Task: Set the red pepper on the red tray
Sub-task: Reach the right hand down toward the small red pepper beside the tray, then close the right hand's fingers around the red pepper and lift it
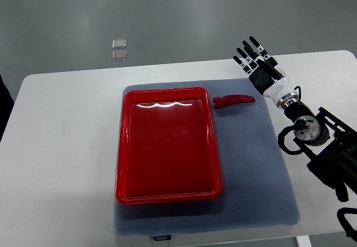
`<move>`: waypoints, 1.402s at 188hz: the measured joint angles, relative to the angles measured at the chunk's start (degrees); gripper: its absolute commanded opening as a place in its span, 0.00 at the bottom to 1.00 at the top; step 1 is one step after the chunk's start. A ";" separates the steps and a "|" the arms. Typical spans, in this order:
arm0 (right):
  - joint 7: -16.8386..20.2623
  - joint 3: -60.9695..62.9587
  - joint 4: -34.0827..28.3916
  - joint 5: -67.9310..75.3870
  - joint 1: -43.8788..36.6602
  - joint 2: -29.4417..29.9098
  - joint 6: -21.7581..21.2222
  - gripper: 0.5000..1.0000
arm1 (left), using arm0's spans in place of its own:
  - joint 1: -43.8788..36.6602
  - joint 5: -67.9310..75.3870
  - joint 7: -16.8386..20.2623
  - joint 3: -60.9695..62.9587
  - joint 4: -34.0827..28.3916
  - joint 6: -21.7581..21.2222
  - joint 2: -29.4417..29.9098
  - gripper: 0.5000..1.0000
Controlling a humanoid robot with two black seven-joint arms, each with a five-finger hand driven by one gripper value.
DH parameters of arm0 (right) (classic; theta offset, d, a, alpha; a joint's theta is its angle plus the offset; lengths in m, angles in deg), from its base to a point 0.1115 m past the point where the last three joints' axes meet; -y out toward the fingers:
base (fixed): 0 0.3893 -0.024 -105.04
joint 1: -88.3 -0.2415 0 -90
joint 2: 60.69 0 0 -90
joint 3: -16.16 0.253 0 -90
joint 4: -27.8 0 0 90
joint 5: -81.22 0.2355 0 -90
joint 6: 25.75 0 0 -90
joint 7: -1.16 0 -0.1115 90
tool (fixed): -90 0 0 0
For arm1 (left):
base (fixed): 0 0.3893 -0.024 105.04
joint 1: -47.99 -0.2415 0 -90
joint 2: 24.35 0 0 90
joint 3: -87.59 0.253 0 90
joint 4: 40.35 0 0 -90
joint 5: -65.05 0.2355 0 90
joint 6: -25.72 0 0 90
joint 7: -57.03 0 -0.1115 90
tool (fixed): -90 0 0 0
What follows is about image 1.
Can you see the red plastic tray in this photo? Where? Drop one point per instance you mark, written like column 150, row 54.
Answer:
column 167, row 147

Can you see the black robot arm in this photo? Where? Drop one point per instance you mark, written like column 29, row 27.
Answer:
column 328, row 142

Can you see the upper metal floor plate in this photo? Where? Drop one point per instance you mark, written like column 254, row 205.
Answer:
column 119, row 44

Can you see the metal floor plate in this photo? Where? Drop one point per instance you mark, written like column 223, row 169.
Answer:
column 119, row 44
column 119, row 55

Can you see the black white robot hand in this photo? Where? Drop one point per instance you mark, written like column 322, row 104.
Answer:
column 266, row 74

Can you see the grey honeycomb mat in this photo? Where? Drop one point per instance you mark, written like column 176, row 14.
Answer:
column 257, row 190

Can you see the red chili pepper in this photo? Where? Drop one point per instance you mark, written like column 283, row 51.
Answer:
column 229, row 100

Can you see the lower metal floor plate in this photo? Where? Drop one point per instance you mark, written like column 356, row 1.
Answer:
column 119, row 55

